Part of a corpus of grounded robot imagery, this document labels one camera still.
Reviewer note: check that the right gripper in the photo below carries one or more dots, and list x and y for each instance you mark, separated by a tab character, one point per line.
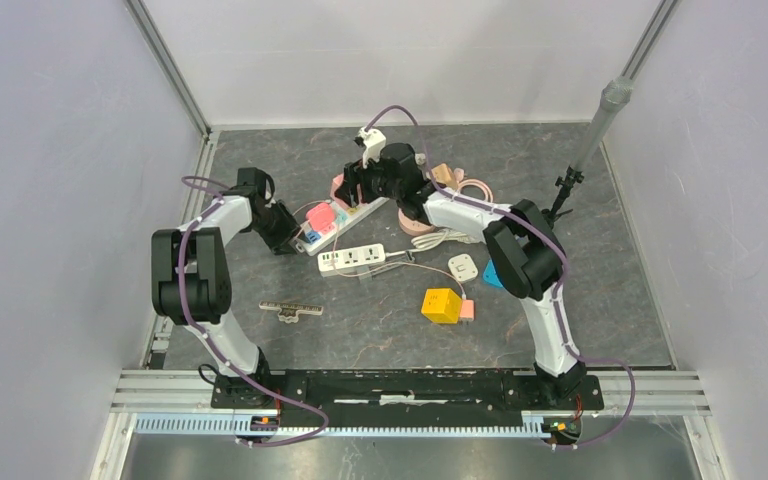
355	175

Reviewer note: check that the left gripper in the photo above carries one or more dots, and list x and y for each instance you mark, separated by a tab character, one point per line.
288	231

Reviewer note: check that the long white power strip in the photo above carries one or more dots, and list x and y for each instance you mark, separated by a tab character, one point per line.
311	243

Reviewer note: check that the tan wooden cube plug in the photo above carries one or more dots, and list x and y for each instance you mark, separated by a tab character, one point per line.
445	175

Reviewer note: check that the white square plug adapter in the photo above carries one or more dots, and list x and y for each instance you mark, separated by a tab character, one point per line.
463	268

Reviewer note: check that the yellow cube socket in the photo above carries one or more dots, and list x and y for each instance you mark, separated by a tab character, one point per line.
441	306

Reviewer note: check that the blue plug adapter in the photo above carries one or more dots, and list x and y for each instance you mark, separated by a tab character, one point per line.
490	276

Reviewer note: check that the small pink charger plug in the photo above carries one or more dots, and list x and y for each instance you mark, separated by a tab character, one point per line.
467	311

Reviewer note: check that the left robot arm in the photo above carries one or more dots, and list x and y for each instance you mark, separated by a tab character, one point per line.
191	280

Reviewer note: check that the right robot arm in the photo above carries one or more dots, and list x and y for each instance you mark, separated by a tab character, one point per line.
527	256

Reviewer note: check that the pink round socket base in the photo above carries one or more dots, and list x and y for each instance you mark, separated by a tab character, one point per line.
413	228

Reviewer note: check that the small white power strip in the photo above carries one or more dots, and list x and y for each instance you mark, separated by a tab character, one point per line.
350	261

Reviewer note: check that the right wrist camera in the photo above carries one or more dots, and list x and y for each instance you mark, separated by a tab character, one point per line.
372	141

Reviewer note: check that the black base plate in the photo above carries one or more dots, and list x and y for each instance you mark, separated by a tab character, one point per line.
416	398

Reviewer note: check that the white cable duct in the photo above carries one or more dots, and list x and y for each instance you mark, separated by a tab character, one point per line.
247	425

